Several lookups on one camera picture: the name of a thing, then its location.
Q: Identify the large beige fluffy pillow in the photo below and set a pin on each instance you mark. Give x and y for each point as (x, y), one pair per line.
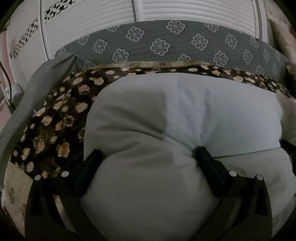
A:
(283, 25)

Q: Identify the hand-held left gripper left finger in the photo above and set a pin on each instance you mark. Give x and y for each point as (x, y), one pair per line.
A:
(90, 162)

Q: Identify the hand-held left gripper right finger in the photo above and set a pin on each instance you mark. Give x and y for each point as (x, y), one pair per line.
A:
(203, 160)

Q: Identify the beige patterned bedspread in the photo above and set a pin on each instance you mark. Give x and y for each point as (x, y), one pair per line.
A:
(13, 199)

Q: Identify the white pillow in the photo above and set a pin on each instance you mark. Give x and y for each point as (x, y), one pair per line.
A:
(175, 120)

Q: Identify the brown floral blanket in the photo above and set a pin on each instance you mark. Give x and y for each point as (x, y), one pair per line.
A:
(57, 115)

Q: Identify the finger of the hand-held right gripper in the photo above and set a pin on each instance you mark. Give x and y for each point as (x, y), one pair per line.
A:
(290, 150)

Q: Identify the grey patterned mattress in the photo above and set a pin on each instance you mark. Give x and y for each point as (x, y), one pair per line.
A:
(175, 44)

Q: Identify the grey pillow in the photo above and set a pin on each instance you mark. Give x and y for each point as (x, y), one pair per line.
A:
(30, 97)

